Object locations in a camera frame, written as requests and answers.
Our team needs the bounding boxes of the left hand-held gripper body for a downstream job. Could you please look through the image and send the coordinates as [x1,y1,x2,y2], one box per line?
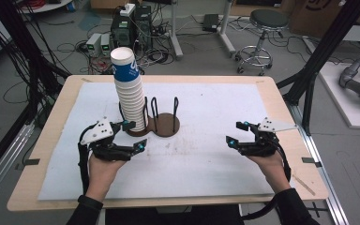
[78,117,135,162]

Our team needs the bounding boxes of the left hand-held gripper cable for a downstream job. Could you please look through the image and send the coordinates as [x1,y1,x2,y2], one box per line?
[77,123,98,195]

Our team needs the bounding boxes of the right hand-held gripper cable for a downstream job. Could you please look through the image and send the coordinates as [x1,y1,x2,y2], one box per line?
[241,143,293,221]

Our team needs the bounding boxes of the black box on floor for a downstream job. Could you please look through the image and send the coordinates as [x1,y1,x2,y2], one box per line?
[202,13,220,33]

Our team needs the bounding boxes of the blue banded paper cup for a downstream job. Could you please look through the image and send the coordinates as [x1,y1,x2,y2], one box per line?
[110,46,141,83]

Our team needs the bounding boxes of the grey power supply unit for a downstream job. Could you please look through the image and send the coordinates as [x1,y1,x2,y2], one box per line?
[85,32,103,54]
[100,33,113,53]

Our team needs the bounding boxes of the white platform board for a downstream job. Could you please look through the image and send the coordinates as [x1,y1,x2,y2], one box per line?
[318,61,360,130]

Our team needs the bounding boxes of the stack of white paper cups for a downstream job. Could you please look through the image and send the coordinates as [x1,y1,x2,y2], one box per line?
[114,74,148,132]

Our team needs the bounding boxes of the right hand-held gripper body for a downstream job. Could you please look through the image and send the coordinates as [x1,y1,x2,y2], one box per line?
[238,117,298,158]

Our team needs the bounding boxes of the person's right hand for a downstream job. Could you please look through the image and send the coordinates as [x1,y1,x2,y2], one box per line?
[247,151,293,194]

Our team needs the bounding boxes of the aluminium rail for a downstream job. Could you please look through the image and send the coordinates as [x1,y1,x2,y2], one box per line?
[0,120,36,208]
[289,102,351,225]

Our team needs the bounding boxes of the black tape piece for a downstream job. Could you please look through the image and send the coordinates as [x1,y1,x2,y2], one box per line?
[301,157,323,169]
[22,157,41,167]

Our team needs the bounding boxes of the white power strip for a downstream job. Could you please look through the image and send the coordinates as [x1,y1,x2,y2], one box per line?
[119,3,137,18]

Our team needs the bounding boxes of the hand-held gripper cable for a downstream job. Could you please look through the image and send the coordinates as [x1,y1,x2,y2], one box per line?
[241,143,293,221]
[77,123,98,195]

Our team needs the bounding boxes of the white table mat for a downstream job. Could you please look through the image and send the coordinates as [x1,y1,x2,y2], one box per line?
[37,82,276,201]

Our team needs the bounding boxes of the brown cup holder black wires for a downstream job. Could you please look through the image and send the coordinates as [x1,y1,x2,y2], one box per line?
[118,96,181,139]

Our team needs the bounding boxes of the person's left hand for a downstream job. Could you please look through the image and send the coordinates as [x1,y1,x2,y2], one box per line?
[85,152,127,203]

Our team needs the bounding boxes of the black round stool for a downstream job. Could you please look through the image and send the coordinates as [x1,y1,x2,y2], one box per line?
[234,8,290,77]

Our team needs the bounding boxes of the black computer tower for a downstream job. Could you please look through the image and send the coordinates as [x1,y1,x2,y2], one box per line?
[134,5,154,49]
[111,12,136,50]

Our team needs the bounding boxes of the white desk leg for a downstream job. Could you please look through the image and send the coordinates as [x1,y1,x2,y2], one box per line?
[217,0,237,56]
[168,0,184,61]

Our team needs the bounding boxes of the black frame post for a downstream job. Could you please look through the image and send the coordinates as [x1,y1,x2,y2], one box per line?
[0,0,71,129]
[276,0,360,136]

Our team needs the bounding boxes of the brown cardboard box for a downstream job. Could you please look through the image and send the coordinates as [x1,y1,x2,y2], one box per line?
[289,0,360,39]

